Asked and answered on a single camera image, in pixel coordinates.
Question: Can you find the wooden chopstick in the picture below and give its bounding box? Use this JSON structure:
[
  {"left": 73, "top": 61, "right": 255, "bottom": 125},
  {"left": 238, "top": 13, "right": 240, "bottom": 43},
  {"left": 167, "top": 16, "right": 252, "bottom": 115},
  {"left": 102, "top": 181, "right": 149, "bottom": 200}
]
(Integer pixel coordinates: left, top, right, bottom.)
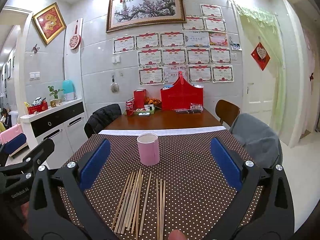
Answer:
[
  {"left": 117, "top": 172, "right": 139, "bottom": 234},
  {"left": 159, "top": 179, "right": 163, "bottom": 239},
  {"left": 126, "top": 169, "right": 142, "bottom": 231},
  {"left": 156, "top": 179, "right": 159, "bottom": 240},
  {"left": 114, "top": 172, "right": 136, "bottom": 234},
  {"left": 131, "top": 174, "right": 144, "bottom": 239},
  {"left": 121, "top": 169, "right": 141, "bottom": 233},
  {"left": 139, "top": 172, "right": 152, "bottom": 236},
  {"left": 111, "top": 173, "right": 132, "bottom": 231},
  {"left": 161, "top": 180, "right": 166, "bottom": 240}
]

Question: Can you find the right hand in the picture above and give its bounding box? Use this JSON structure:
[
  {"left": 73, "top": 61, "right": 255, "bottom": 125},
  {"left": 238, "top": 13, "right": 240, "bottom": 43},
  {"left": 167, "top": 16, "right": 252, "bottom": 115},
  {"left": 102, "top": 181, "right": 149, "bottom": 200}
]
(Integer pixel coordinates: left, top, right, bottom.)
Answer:
[{"left": 168, "top": 230, "right": 187, "bottom": 240}]

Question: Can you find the pink cushion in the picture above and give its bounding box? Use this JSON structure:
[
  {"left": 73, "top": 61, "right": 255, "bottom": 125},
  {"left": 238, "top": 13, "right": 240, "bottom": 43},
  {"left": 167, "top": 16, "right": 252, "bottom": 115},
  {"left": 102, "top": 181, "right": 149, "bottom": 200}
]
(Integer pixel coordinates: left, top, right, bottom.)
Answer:
[{"left": 0, "top": 124, "right": 23, "bottom": 144}]

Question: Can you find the seated person in background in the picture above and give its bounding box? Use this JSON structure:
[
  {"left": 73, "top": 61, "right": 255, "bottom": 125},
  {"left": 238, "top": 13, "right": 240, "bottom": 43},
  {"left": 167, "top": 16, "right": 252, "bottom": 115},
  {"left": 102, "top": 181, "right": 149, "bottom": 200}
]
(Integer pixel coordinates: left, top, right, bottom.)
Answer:
[{"left": 0, "top": 108, "right": 12, "bottom": 132}]

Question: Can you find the white sideboard cabinet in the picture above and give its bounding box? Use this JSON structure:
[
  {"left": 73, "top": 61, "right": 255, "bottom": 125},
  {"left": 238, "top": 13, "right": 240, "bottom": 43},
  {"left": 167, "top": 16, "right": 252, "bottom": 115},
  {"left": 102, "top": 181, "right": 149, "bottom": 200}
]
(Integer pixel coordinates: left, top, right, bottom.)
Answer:
[{"left": 20, "top": 99, "right": 87, "bottom": 169}]

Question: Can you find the red box on cabinet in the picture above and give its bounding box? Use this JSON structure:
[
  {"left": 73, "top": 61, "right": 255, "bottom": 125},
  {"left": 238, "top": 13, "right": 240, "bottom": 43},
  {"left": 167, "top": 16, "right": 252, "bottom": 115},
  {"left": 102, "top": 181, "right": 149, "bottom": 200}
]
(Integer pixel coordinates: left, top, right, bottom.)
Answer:
[{"left": 27, "top": 101, "right": 48, "bottom": 115}]

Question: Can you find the small potted green plant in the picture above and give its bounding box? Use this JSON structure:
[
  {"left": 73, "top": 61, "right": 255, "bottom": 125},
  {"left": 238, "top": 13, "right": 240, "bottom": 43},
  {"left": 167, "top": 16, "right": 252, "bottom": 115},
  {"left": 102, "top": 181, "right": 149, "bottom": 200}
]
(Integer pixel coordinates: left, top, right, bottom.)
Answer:
[{"left": 48, "top": 86, "right": 64, "bottom": 107}]

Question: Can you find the teal humidifier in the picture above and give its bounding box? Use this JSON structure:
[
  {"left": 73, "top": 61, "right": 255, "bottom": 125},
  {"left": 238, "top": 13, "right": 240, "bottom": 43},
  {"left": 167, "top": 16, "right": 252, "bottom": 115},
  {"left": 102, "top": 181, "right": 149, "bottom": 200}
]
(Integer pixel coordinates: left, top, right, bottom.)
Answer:
[{"left": 62, "top": 80, "right": 76, "bottom": 101}]

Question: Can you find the black jacket on chair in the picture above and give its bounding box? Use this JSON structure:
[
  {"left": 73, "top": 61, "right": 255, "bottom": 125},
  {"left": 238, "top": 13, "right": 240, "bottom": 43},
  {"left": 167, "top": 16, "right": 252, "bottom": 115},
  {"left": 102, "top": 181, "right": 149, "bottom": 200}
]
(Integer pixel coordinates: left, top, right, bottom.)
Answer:
[{"left": 84, "top": 103, "right": 122, "bottom": 139}]

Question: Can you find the brown wooden chair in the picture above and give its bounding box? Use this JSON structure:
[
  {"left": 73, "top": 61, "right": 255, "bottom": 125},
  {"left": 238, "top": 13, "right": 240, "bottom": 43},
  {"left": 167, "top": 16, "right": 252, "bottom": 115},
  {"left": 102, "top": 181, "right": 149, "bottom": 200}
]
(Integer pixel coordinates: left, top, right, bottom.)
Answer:
[{"left": 215, "top": 99, "right": 240, "bottom": 126}]

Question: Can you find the white door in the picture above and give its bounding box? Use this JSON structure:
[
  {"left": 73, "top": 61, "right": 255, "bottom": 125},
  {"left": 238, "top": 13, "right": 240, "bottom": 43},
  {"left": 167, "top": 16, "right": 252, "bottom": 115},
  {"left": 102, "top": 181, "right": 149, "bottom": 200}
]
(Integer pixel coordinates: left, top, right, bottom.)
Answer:
[{"left": 241, "top": 31, "right": 276, "bottom": 125}]

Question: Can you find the pink cylindrical utensil holder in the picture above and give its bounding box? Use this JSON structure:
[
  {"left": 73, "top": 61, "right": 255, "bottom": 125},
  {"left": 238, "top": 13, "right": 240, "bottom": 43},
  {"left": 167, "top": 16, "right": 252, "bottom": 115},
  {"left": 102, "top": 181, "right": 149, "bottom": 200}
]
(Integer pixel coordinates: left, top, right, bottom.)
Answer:
[{"left": 137, "top": 133, "right": 160, "bottom": 166}]

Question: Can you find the hanging round brush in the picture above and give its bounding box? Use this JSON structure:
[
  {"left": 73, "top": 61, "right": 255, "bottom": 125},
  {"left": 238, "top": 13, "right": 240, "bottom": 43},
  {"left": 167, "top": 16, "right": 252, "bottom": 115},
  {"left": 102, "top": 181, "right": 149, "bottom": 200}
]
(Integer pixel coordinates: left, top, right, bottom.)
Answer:
[{"left": 110, "top": 75, "right": 119, "bottom": 93}]

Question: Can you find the red cola can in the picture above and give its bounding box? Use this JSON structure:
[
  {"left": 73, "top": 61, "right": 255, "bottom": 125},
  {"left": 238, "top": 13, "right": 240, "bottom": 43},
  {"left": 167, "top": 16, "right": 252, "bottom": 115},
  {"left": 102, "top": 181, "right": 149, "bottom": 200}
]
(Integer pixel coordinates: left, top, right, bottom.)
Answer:
[{"left": 125, "top": 99, "right": 134, "bottom": 116}]

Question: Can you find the plastic bag of items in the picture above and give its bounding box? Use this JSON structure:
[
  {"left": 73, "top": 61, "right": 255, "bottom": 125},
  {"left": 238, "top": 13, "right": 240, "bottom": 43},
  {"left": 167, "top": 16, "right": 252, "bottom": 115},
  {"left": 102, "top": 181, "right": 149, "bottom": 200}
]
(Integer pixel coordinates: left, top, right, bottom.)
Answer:
[{"left": 175, "top": 103, "right": 203, "bottom": 114}]

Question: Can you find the small red box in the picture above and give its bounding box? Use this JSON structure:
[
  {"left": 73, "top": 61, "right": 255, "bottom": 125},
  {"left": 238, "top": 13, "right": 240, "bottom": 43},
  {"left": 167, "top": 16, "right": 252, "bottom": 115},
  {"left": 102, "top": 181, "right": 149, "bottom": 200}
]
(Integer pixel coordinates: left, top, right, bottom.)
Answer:
[{"left": 133, "top": 89, "right": 146, "bottom": 109}]

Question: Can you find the green tray with items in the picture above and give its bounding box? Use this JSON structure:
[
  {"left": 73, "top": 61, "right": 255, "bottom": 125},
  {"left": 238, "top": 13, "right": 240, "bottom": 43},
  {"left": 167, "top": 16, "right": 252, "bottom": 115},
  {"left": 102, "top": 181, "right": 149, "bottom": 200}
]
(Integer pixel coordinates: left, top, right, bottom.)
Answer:
[{"left": 134, "top": 104, "right": 155, "bottom": 115}]

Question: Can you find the red gift bag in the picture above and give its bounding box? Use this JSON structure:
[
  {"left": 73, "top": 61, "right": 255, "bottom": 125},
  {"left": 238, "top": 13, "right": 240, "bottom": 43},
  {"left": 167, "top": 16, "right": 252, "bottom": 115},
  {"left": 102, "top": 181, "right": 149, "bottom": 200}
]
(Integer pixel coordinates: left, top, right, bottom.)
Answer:
[{"left": 161, "top": 72, "right": 203, "bottom": 111}]

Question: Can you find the red diamond door decoration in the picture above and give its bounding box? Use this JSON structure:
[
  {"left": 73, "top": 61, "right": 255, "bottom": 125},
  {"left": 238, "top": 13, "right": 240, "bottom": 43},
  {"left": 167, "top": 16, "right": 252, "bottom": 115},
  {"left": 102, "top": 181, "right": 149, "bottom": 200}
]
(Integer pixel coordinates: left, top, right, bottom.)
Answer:
[{"left": 251, "top": 42, "right": 270, "bottom": 71}]

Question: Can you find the green door curtain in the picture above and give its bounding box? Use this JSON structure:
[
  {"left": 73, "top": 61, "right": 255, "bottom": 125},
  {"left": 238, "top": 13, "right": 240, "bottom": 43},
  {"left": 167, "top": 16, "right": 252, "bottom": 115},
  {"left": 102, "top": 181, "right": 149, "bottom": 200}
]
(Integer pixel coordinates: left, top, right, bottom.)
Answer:
[{"left": 234, "top": 4, "right": 286, "bottom": 133}]

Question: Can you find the red round wall ornament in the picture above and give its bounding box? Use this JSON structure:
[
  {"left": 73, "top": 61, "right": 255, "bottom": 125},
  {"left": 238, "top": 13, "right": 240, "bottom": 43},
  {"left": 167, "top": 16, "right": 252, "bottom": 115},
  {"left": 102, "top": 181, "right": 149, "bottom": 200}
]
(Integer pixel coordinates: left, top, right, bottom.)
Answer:
[{"left": 69, "top": 21, "right": 81, "bottom": 50}]

